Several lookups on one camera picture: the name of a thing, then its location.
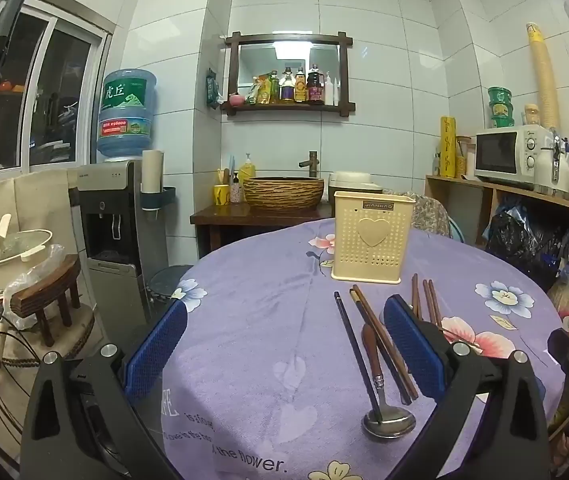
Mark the purple floral tablecloth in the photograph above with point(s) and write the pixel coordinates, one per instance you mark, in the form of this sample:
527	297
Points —
264	320

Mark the small dark wooden stool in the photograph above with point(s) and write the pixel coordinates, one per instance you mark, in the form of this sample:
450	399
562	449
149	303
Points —
47	295

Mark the dark wooden washstand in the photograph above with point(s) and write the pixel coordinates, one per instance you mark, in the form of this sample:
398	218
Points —
224	220

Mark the pink small jar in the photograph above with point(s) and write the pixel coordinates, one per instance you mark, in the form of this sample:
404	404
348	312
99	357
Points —
236	99

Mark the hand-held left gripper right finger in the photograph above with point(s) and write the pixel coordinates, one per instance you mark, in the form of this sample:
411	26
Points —
414	347

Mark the purple label bottle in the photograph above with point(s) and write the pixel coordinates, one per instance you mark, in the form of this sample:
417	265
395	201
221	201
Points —
287	87

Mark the brown wooden chopstick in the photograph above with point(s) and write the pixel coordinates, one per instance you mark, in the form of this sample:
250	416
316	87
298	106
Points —
427	300
415	295
435	305
379	335
367	325

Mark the floral patterned cloth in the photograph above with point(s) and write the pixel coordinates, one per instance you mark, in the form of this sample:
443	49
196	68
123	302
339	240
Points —
432	215

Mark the black chopstick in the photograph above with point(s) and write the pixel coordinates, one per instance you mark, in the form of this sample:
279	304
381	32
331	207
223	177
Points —
354	345

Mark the small pump bottle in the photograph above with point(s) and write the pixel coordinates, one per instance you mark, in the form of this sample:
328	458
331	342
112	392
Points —
236	190

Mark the cream plastic utensil holder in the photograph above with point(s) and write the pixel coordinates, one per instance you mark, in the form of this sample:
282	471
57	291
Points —
372	255

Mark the cream pot with lid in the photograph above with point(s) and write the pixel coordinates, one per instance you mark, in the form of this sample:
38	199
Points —
7	260

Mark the dark cup holder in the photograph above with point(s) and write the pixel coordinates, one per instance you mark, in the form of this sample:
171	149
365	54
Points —
157	199

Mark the yellow tall box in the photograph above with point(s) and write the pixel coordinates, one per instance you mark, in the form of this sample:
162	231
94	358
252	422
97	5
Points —
447	147

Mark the wood framed mirror with shelf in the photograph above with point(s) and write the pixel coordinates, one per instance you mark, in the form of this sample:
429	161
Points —
289	55

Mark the white rice cooker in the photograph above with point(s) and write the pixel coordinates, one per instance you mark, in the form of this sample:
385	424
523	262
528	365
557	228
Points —
354	182

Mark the bronze faucet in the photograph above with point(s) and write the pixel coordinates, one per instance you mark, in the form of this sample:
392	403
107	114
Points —
310	164

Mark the window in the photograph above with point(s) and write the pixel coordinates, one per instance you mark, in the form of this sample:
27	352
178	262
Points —
39	110

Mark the black plastic bag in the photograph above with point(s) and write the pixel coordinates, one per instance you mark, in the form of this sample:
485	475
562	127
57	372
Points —
519	245

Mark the yellow green pouch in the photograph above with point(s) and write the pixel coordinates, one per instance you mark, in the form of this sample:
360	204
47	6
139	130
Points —
259	91

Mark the white bottle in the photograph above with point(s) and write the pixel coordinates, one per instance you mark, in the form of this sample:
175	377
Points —
330	91

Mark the white microwave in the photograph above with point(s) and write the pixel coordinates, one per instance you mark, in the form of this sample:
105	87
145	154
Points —
507	152

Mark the clear plastic bag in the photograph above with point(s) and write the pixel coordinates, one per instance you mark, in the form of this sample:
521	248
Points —
19	290

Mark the brown woven wash basin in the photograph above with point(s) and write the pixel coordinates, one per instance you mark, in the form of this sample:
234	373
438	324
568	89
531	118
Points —
283	194

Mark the dark round bin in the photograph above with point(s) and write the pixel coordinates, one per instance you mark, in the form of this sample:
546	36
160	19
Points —
169	285

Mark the tall yellowish cup stack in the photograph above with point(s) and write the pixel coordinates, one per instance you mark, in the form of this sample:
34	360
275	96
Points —
544	80

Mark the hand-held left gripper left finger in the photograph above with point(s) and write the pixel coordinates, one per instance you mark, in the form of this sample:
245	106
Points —
157	350

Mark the orange label bottle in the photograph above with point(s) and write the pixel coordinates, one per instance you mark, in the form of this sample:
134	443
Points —
300	87

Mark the paper cup stack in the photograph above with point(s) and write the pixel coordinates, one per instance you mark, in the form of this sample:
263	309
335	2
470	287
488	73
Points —
153	170

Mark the dark sauce bottle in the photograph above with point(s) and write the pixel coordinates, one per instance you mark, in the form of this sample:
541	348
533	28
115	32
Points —
316	87

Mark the grey water dispenser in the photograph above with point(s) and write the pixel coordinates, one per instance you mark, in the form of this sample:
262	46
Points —
109	230

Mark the green bottle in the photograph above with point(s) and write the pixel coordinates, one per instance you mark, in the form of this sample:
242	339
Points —
274	89

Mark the light wooden shelf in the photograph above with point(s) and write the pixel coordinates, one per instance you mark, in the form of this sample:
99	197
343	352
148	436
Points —
514	192

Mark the yellow soap bottle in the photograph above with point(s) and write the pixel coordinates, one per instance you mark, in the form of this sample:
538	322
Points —
247	170

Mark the yellow mug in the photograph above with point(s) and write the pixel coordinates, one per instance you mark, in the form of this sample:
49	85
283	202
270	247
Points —
221	195

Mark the green packet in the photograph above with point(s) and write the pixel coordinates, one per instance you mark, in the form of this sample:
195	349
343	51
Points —
212	89

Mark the round woven stand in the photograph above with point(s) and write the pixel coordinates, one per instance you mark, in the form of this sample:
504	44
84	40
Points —
74	330

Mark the blue water jug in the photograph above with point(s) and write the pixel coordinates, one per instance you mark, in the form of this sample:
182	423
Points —
127	110

